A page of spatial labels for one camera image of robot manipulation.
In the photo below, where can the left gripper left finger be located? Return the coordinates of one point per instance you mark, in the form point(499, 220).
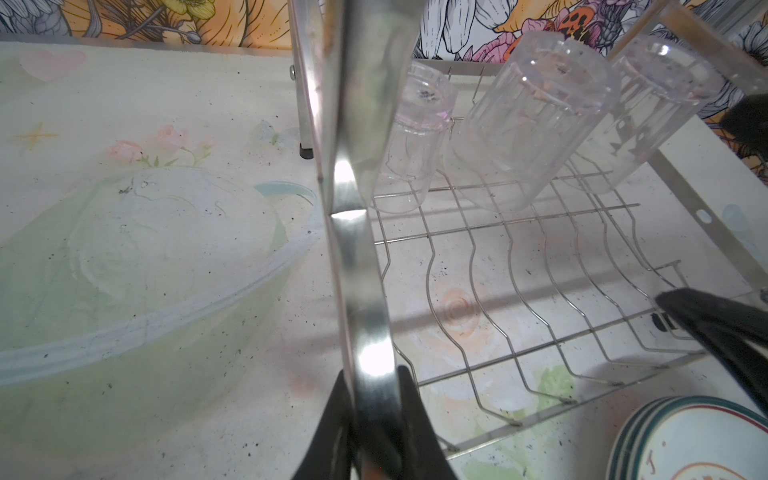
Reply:
point(329, 455)

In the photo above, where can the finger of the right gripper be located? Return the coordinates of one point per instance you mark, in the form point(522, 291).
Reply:
point(733, 332)

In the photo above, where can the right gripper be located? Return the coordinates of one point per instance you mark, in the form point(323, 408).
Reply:
point(746, 123)

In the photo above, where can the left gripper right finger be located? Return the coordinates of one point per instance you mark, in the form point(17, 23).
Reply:
point(423, 458)

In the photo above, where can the pink patterned white plate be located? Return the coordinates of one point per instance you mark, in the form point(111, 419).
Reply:
point(701, 439)

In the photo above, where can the dark rimmed white plate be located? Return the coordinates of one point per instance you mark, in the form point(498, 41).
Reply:
point(621, 450)

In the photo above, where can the chrome two-tier dish rack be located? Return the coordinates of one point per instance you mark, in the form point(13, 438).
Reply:
point(508, 321)

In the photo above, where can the clear glass tumbler right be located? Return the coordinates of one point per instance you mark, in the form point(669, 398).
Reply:
point(663, 85)

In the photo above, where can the clear glass tumbler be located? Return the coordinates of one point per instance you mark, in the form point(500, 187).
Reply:
point(420, 125)
point(549, 95)
point(663, 85)

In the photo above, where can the clear glass tumbler middle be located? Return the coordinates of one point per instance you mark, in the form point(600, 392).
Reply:
point(549, 95)

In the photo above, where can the clear plastic lid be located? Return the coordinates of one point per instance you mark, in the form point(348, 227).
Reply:
point(130, 306)

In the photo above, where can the clear glass tumbler left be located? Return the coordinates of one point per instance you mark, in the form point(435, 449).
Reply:
point(420, 125)

